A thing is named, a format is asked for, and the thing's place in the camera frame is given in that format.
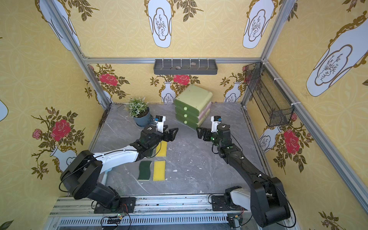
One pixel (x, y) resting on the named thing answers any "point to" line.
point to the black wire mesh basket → (275, 106)
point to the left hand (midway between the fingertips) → (174, 127)
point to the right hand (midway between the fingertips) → (202, 129)
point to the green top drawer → (186, 107)
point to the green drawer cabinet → (192, 105)
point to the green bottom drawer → (193, 124)
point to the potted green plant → (138, 108)
